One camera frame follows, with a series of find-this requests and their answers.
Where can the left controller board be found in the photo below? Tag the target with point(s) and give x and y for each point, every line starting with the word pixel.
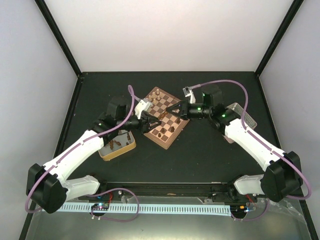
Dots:
pixel 100 207

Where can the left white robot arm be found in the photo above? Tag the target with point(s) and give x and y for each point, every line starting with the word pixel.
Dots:
pixel 49 185

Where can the black mounting rail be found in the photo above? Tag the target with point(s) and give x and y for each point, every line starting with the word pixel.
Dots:
pixel 216 190

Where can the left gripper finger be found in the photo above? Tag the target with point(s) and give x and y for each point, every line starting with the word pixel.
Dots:
pixel 149 126
pixel 152 119

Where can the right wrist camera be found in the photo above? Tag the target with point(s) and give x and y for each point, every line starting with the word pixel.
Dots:
pixel 188 93

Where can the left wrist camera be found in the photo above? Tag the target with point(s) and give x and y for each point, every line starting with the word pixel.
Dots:
pixel 143 105

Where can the wooden chess board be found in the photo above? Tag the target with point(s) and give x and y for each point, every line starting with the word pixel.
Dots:
pixel 160 101

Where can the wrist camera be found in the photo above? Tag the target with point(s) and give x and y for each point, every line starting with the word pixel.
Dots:
pixel 143 105
pixel 188 93

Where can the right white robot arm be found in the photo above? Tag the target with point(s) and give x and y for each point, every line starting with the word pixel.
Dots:
pixel 281 170

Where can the controller board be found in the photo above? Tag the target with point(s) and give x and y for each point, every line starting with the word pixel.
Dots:
pixel 100 207
pixel 242 208

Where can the dark bishop piece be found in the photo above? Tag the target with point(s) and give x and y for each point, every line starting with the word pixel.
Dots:
pixel 163 115

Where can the yellow tin box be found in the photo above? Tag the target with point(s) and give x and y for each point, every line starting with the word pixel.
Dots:
pixel 107 154

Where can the silver metal tray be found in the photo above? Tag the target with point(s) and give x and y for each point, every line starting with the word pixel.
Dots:
pixel 237 108

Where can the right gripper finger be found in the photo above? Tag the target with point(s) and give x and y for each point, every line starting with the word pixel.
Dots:
pixel 175 108
pixel 175 114

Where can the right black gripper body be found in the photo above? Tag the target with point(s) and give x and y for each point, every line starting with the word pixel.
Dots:
pixel 189 113

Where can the right controller board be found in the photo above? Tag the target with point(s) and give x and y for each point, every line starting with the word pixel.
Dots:
pixel 242 208

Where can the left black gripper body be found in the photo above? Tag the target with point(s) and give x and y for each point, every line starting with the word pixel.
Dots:
pixel 140 128

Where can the white slotted cable duct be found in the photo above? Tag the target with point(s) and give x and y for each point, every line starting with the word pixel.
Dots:
pixel 131 208

